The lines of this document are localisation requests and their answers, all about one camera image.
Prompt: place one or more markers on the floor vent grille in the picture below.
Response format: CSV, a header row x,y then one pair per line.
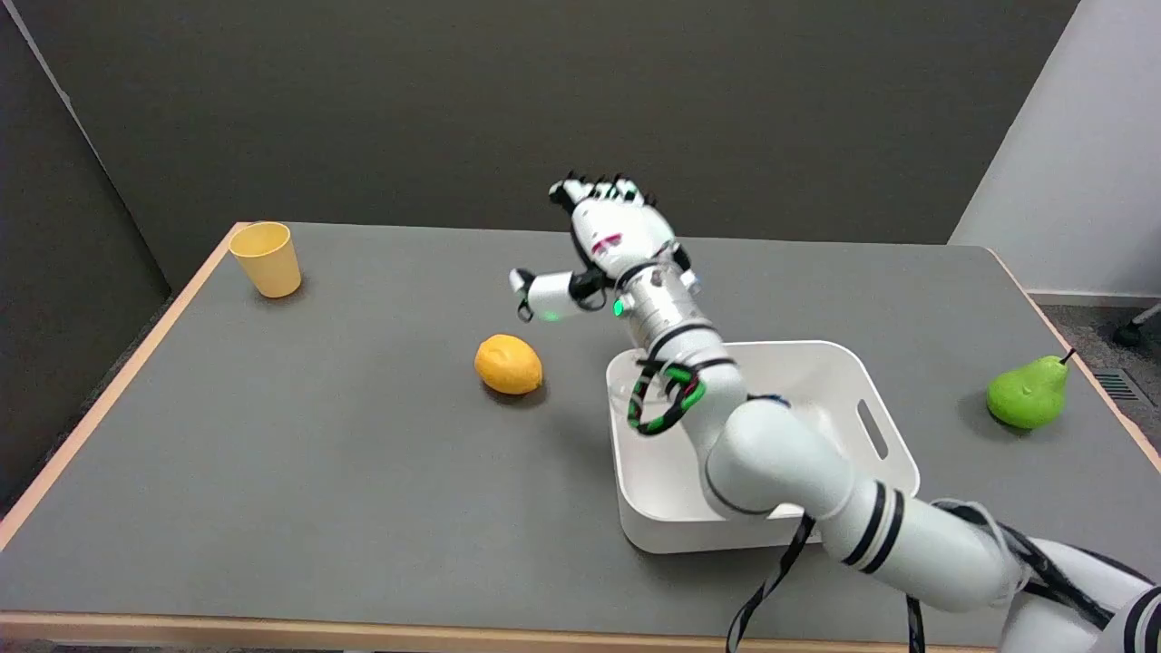
x,y
1117,385

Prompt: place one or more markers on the black chair caster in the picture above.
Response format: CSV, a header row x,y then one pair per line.
x,y
1129,333

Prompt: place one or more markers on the yellow plastic cup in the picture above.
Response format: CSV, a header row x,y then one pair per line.
x,y
267,258

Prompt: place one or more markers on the yellow lemon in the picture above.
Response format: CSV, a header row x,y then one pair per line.
x,y
509,364

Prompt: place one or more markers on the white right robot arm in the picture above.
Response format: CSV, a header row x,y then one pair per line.
x,y
780,453

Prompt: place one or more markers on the white plastic bin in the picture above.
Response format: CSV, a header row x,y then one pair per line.
x,y
671,481

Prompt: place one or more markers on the green pear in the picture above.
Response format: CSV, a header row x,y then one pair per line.
x,y
1028,393

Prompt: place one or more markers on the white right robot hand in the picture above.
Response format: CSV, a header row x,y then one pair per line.
x,y
617,238

